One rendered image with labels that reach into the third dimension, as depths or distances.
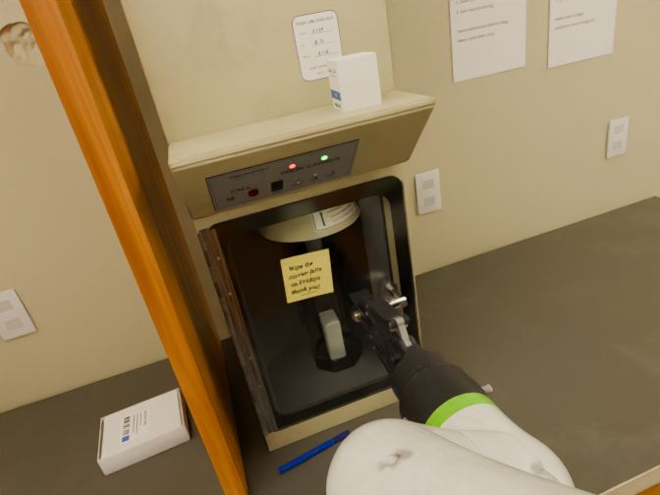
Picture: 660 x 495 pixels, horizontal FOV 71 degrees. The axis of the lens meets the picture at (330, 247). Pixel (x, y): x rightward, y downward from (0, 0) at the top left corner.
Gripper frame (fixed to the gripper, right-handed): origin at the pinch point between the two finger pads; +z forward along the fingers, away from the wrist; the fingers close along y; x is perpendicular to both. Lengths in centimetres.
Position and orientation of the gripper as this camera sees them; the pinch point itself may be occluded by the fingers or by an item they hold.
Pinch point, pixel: (366, 309)
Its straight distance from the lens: 73.4
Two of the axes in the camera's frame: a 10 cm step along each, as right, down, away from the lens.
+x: -9.3, 2.9, -2.1
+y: -1.7, -8.8, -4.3
